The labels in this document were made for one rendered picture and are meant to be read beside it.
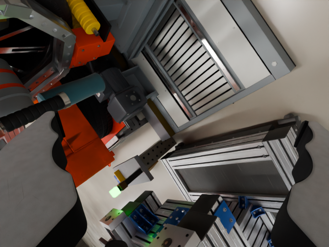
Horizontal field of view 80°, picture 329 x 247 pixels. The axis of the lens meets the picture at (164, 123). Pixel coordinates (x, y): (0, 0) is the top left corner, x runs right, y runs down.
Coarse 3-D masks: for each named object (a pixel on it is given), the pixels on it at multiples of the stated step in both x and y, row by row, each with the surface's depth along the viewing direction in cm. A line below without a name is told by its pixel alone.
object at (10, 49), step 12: (12, 24) 81; (24, 24) 64; (0, 36) 61; (12, 36) 82; (24, 36) 80; (36, 36) 78; (48, 36) 73; (0, 48) 65; (12, 48) 68; (24, 48) 72; (36, 48) 75; (48, 48) 77; (12, 60) 82; (24, 60) 82; (36, 60) 81; (24, 72) 83
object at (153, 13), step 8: (160, 0) 89; (168, 0) 87; (152, 8) 93; (160, 8) 89; (168, 8) 94; (152, 16) 96; (160, 16) 95; (144, 24) 101; (152, 24) 98; (144, 32) 101; (152, 32) 106; (136, 40) 110; (144, 40) 109; (128, 48) 118; (136, 48) 111; (128, 56) 120; (136, 56) 123
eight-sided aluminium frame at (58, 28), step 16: (0, 0) 42; (16, 0) 44; (32, 0) 51; (0, 16) 44; (16, 16) 46; (32, 16) 50; (48, 16) 54; (48, 32) 57; (64, 32) 61; (64, 48) 68; (48, 64) 81; (64, 64) 77; (32, 80) 82; (48, 80) 81; (32, 96) 83
